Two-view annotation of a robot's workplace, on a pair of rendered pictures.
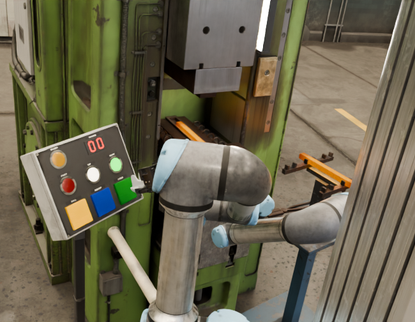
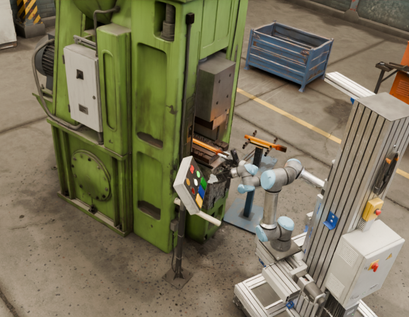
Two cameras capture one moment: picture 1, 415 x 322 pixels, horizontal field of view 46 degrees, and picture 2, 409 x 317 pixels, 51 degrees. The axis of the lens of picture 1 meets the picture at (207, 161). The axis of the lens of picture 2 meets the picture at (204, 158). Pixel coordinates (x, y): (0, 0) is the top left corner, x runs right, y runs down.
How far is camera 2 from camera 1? 2.02 m
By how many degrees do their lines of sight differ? 24
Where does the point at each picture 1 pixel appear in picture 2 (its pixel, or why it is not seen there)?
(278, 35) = not seen: hidden behind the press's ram
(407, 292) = (357, 200)
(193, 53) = (212, 114)
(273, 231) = not seen: hidden behind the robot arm
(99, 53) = (173, 126)
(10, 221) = (67, 212)
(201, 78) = (214, 122)
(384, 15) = not seen: outside the picture
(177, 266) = (274, 209)
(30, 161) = (180, 187)
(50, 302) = (131, 246)
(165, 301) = (269, 221)
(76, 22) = (138, 105)
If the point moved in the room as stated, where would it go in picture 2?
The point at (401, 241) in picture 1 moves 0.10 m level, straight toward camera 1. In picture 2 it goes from (353, 189) to (358, 201)
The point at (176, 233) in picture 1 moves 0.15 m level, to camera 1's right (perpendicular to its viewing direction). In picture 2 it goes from (273, 199) to (292, 194)
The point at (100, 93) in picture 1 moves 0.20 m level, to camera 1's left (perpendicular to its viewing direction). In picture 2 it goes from (173, 142) to (148, 146)
